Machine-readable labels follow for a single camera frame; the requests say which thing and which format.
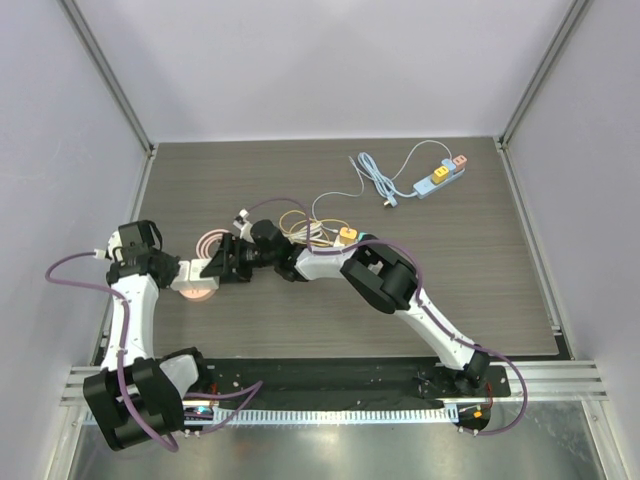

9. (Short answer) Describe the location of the white bundled cable with plug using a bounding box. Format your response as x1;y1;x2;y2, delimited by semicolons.
287;219;335;247

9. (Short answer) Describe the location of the light blue power strip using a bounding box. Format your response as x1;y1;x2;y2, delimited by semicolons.
413;165;465;199

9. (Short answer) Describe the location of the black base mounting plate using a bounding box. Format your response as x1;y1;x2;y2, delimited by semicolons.
186;357;511;430

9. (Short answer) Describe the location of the pink plug adapter on strip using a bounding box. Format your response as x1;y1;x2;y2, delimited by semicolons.
452;155;468;173

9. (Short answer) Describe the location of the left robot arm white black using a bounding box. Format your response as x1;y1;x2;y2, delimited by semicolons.
83;220;212;451

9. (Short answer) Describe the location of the right aluminium frame post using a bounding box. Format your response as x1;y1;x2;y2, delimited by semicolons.
494;0;592;151

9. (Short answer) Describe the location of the aluminium frame rail front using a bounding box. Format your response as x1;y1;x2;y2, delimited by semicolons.
60;360;608;407

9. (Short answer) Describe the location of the white cube socket plain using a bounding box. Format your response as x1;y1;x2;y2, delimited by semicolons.
197;258;219;290

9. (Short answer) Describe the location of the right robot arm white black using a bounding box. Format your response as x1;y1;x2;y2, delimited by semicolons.
201;220;490;396

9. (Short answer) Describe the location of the yellow thin cable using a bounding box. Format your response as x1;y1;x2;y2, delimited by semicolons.
279;209;351;247

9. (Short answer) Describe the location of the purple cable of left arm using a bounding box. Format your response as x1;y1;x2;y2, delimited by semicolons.
45;249;263;452

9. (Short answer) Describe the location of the light blue power cable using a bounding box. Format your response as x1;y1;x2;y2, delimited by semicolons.
311;140;453;221

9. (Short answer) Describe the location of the teal plug adapter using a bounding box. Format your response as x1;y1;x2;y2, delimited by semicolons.
358;232;376;242

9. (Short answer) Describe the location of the white slotted cable duct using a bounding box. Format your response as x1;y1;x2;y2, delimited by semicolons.
83;405;459;426

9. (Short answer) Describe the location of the left aluminium frame post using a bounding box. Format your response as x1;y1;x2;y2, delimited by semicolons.
57;0;154;158

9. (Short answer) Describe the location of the white cube socket tiger sticker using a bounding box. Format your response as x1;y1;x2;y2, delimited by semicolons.
170;259;199;292

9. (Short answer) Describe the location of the yellow orange plug adapter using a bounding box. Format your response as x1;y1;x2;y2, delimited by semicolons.
338;227;359;245

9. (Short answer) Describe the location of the yellow plug adapter on strip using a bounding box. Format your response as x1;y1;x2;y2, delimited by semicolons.
431;165;451;185

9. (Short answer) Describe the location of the aluminium frame post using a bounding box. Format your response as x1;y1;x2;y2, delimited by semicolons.
57;0;154;158
494;0;592;151

